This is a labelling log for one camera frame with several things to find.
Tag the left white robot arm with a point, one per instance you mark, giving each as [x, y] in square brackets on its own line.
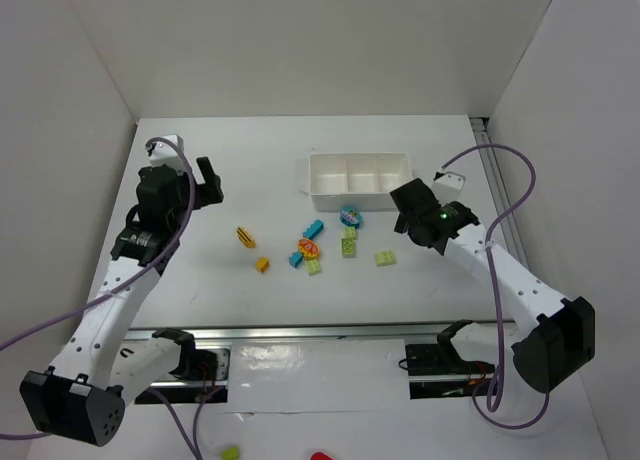
[83, 393]

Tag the small teal lego brick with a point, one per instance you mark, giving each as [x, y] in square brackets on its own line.
[296, 259]

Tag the white three-compartment tray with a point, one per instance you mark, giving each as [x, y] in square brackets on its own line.
[360, 180]

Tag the yellow striped bee lego brick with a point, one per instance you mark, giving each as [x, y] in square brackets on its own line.
[245, 237]

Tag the green lego brick foreground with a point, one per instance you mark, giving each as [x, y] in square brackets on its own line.
[230, 453]

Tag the red object foreground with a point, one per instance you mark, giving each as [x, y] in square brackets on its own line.
[320, 456]

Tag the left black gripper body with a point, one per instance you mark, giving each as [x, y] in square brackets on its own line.
[201, 189]

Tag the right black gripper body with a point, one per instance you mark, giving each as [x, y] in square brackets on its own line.
[409, 206]

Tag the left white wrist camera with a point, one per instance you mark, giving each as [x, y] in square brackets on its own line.
[165, 153]

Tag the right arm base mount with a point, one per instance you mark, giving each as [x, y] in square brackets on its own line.
[436, 370]

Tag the lime green lego brick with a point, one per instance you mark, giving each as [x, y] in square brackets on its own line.
[385, 258]
[313, 267]
[348, 248]
[350, 233]

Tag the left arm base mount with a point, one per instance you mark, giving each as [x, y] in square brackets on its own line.
[201, 370]

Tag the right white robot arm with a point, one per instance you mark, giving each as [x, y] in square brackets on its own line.
[558, 333]

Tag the lime green lego brick bottom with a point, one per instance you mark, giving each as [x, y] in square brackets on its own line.
[313, 267]

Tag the orange butterfly lego brick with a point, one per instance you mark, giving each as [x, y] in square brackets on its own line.
[308, 249]

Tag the aluminium rail front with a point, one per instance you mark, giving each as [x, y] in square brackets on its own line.
[316, 332]

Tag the teal long lego brick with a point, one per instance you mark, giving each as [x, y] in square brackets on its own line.
[313, 230]

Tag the teal frog lego brick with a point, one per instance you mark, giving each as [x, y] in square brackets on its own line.
[350, 217]

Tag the small orange lego brick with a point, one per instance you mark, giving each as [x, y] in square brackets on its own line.
[262, 264]

